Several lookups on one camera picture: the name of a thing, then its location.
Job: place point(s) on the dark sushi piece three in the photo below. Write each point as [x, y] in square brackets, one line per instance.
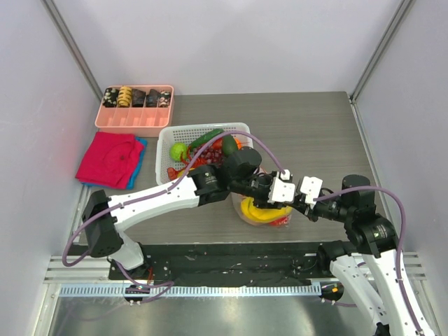
[164, 99]

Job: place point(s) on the long green cucumber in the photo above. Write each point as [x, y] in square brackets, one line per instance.
[200, 141]

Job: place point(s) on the pink divided tray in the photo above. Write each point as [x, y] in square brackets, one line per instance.
[142, 121]

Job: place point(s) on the dark green avocado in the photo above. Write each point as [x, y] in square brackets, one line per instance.
[229, 145]

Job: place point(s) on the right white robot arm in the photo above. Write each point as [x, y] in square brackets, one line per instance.
[371, 269]

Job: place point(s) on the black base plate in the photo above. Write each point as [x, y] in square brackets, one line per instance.
[237, 265]

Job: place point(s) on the dark sushi piece two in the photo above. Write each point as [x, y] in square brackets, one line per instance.
[152, 98]

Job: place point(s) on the dark sushi piece one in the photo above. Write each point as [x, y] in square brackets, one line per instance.
[110, 97]

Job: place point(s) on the yellow spiral pastry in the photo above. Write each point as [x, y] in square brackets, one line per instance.
[124, 99]

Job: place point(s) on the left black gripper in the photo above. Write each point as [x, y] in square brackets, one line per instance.
[262, 202]

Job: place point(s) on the yellow banana bunch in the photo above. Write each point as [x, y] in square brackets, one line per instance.
[257, 215]

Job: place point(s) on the white slotted cable duct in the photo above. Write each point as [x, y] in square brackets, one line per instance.
[92, 290]

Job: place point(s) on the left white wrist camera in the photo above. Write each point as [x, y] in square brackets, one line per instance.
[282, 189]

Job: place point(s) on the clear zip top bag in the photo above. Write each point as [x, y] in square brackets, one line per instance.
[238, 197]

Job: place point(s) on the small orange fruit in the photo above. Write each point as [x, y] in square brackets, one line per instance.
[238, 143]

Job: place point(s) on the green lime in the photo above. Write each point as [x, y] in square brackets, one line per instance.
[179, 152]

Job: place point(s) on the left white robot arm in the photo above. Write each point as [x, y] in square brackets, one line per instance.
[107, 218]

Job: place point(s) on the blue folded cloth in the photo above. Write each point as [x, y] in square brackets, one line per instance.
[138, 164]

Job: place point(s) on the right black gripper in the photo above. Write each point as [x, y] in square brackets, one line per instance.
[304, 206]

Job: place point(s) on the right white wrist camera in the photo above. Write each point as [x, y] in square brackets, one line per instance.
[310, 187]

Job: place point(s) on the dark cake piece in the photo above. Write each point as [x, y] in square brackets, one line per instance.
[138, 98]

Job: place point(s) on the magenta folded cloth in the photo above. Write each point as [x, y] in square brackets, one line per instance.
[110, 157]

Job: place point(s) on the red apple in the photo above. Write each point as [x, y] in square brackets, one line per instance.
[281, 221]

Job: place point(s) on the white plastic basket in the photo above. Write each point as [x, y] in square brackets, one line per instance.
[184, 134]

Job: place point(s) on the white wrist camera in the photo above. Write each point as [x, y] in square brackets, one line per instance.
[310, 187]
[282, 189]

